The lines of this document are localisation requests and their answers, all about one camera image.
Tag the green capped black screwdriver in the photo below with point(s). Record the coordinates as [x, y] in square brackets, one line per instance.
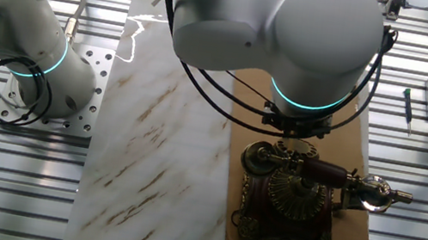
[408, 106]

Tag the brass and red phone handset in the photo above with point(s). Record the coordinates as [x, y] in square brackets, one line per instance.
[323, 172]

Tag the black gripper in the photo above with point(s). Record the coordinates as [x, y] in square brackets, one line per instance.
[296, 125]

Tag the white Flexiv robot arm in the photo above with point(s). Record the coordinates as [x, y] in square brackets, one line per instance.
[328, 39]

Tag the black metal clamp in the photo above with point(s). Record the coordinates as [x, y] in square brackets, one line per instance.
[393, 6]

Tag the white marble pattern board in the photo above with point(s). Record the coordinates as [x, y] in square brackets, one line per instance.
[156, 149]

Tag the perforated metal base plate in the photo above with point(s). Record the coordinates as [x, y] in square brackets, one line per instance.
[98, 59]

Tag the brown cardboard sheet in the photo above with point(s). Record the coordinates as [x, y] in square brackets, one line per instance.
[351, 239]

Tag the red and brass rotary phone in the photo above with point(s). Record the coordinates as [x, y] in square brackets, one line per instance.
[289, 220]

